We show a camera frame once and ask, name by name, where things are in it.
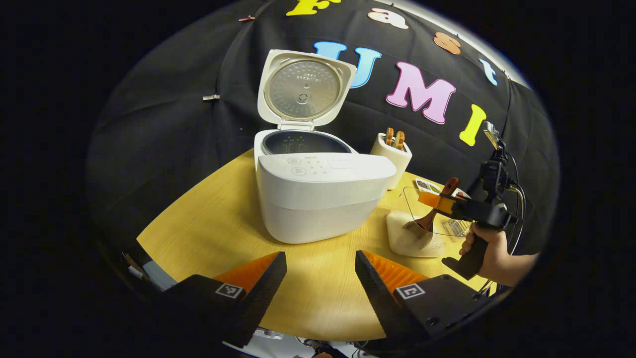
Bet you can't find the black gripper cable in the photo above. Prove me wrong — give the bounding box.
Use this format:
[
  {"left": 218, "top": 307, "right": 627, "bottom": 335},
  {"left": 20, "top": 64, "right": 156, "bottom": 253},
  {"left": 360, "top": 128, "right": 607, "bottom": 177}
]
[{"left": 501, "top": 149, "right": 527, "bottom": 299}]

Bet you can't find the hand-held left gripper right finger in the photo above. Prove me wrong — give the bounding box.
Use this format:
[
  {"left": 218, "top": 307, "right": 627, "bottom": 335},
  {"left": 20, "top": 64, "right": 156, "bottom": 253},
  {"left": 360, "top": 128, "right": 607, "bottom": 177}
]
[{"left": 354, "top": 250, "right": 498, "bottom": 350}]

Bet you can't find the white divided bean dish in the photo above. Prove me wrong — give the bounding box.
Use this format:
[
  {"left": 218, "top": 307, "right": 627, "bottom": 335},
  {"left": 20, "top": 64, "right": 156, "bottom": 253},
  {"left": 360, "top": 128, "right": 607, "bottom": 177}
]
[{"left": 414, "top": 178, "right": 443, "bottom": 196}]

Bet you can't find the brown wooden spoon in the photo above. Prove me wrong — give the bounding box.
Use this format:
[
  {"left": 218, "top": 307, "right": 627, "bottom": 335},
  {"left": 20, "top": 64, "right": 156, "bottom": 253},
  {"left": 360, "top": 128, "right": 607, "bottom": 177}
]
[{"left": 414, "top": 177, "right": 461, "bottom": 233}]

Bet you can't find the black backdrop cloth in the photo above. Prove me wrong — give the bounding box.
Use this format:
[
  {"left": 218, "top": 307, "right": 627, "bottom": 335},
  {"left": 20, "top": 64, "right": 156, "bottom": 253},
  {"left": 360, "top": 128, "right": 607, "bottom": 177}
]
[{"left": 87, "top": 0, "right": 559, "bottom": 259}]

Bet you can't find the white rice cooker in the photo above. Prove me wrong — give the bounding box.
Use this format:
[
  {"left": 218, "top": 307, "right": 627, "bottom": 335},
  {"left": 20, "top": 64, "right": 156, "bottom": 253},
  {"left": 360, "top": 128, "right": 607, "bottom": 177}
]
[{"left": 253, "top": 49, "right": 398, "bottom": 245}]

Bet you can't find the wire chopstick holder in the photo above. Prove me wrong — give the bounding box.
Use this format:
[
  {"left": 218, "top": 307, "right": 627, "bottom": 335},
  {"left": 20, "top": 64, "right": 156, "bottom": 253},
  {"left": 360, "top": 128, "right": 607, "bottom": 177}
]
[{"left": 441, "top": 218, "right": 472, "bottom": 237}]

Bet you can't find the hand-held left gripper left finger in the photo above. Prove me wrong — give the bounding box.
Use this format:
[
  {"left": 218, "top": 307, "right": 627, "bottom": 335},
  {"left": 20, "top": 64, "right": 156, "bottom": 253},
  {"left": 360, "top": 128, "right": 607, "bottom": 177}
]
[{"left": 161, "top": 251, "right": 288, "bottom": 349}]

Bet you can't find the white toaster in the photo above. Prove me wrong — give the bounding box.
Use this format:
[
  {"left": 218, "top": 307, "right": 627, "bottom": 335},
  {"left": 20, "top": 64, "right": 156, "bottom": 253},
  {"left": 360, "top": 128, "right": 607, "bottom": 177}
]
[{"left": 369, "top": 130, "right": 413, "bottom": 191}]

